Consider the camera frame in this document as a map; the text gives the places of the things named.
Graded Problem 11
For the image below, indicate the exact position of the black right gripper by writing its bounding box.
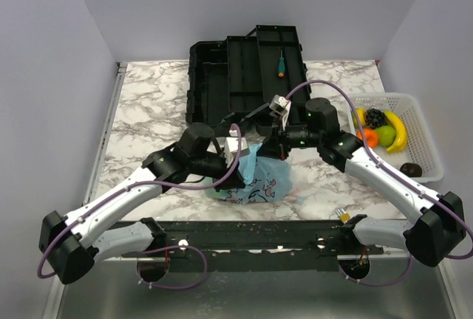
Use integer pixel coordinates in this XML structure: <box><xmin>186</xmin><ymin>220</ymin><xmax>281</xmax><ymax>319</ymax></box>
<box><xmin>253</xmin><ymin>114</ymin><xmax>323</xmax><ymax>160</ymax></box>

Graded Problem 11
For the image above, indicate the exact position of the light blue printed plastic bag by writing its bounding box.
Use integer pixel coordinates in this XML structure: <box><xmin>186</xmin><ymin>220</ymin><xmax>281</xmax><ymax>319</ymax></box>
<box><xmin>205</xmin><ymin>143</ymin><xmax>293</xmax><ymax>205</ymax></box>

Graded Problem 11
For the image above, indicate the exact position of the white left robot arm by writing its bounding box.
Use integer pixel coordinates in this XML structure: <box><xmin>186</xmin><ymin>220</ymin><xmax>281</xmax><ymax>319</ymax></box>
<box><xmin>37</xmin><ymin>123</ymin><xmax>244</xmax><ymax>284</ymax></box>

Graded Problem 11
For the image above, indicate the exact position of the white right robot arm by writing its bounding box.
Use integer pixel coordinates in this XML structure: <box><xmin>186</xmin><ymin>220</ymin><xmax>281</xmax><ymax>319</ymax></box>
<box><xmin>258</xmin><ymin>95</ymin><xmax>466</xmax><ymax>267</ymax></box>

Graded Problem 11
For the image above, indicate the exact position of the black open toolbox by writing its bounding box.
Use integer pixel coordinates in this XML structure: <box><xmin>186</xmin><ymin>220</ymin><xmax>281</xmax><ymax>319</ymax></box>
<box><xmin>186</xmin><ymin>25</ymin><xmax>307</xmax><ymax>137</ymax></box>

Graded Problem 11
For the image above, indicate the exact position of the green orange screwdriver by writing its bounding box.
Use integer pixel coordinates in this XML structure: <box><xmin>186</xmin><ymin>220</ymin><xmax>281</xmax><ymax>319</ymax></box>
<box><xmin>277</xmin><ymin>49</ymin><xmax>286</xmax><ymax>78</ymax></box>

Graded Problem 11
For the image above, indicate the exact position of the yellow lemon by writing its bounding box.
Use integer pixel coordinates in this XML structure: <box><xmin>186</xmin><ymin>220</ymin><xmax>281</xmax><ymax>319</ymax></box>
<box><xmin>352</xmin><ymin>108</ymin><xmax>365</xmax><ymax>128</ymax></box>

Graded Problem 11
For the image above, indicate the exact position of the orange fruit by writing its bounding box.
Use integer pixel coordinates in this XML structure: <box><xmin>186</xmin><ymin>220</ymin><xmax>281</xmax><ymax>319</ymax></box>
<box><xmin>356</xmin><ymin>128</ymin><xmax>379</xmax><ymax>148</ymax></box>

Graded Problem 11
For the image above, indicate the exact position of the yellow connector plug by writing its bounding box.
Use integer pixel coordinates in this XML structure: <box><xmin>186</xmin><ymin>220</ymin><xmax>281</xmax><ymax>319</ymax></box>
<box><xmin>336</xmin><ymin>208</ymin><xmax>350</xmax><ymax>224</ymax></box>

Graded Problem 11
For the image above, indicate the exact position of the dark purple grape bunch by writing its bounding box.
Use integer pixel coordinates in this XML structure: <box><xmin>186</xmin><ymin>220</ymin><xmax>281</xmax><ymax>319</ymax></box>
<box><xmin>364</xmin><ymin>108</ymin><xmax>387</xmax><ymax>130</ymax></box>

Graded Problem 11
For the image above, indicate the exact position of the green pear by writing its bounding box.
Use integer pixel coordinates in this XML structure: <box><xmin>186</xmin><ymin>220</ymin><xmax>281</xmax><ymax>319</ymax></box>
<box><xmin>374</xmin><ymin>126</ymin><xmax>396</xmax><ymax>148</ymax></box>

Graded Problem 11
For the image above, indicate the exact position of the yellow banana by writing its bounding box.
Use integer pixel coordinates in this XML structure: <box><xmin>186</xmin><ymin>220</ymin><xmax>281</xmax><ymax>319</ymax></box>
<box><xmin>384</xmin><ymin>111</ymin><xmax>408</xmax><ymax>154</ymax></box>

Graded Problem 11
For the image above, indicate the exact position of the dark plum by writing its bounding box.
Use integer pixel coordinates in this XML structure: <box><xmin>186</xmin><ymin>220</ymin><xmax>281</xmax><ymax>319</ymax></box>
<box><xmin>400</xmin><ymin>162</ymin><xmax>423</xmax><ymax>178</ymax></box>

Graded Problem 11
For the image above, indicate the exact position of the white plastic fruit basket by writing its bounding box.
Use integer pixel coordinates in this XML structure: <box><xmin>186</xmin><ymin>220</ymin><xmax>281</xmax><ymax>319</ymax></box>
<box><xmin>350</xmin><ymin>92</ymin><xmax>443</xmax><ymax>184</ymax></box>

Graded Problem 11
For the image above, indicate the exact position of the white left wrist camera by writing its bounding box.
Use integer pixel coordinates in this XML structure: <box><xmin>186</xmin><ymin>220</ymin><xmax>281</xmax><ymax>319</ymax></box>
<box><xmin>223</xmin><ymin>137</ymin><xmax>250</xmax><ymax>166</ymax></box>

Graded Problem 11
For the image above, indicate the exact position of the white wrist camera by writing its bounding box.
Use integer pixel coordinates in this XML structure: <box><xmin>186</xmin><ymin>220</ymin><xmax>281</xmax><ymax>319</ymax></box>
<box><xmin>223</xmin><ymin>137</ymin><xmax>250</xmax><ymax>166</ymax></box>
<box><xmin>269</xmin><ymin>95</ymin><xmax>291</xmax><ymax>131</ymax></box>

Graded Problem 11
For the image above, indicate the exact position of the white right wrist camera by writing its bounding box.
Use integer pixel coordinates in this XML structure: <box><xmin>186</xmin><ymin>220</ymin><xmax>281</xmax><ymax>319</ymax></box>
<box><xmin>269</xmin><ymin>95</ymin><xmax>291</xmax><ymax>131</ymax></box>

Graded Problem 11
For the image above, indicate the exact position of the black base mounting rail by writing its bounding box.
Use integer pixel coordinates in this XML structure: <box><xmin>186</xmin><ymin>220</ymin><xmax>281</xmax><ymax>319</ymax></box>
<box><xmin>128</xmin><ymin>220</ymin><xmax>383</xmax><ymax>275</ymax></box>

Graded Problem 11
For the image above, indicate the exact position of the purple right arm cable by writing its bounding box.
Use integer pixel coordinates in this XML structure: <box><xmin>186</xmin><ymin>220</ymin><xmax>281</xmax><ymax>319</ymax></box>
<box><xmin>286</xmin><ymin>79</ymin><xmax>473</xmax><ymax>260</ymax></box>

